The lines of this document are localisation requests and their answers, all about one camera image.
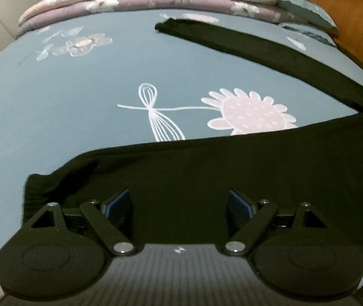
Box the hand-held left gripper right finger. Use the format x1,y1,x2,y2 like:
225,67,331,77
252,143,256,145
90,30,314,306
224,189,331,256

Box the wooden headboard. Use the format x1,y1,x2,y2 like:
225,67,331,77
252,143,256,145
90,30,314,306
306,0,363,83

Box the black pants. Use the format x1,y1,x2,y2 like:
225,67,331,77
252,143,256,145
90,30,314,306
22,18,363,262

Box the bed with blue floral sheet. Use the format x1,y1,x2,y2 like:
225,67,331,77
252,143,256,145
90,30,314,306
0,8,363,297

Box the blue pillow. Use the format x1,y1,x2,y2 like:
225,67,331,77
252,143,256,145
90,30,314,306
280,22,338,49
277,0,340,35

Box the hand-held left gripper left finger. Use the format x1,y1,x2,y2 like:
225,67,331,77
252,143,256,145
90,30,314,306
25,189,136,256

